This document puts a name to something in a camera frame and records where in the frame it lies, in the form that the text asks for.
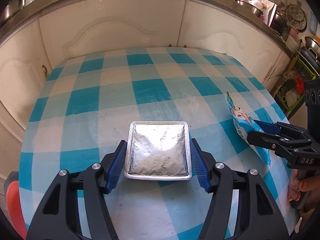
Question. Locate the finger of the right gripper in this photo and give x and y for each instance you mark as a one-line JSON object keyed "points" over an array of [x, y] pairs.
{"points": [[270, 128], [268, 141]]}

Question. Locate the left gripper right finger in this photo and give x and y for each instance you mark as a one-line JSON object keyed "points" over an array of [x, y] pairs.
{"points": [[258, 215]]}

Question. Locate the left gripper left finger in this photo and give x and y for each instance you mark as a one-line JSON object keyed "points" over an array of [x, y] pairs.
{"points": [[57, 216]]}

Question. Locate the blue cartoon snack wrapper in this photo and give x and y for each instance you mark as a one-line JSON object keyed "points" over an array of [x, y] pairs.
{"points": [[245, 124]]}

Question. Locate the silver foil packet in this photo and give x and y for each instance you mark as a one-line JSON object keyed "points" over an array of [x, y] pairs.
{"points": [[159, 151]]}

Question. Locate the red plastic trash bin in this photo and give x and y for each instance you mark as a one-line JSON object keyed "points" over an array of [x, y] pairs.
{"points": [[13, 204]]}

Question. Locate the person's right hand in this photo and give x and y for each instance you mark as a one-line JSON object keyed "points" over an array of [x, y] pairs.
{"points": [[297, 187]]}

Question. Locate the green dish rack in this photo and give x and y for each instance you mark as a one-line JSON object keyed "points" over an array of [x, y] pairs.
{"points": [[289, 90]]}

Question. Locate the blue checkered tablecloth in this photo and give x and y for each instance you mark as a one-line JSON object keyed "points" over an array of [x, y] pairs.
{"points": [[88, 103]]}

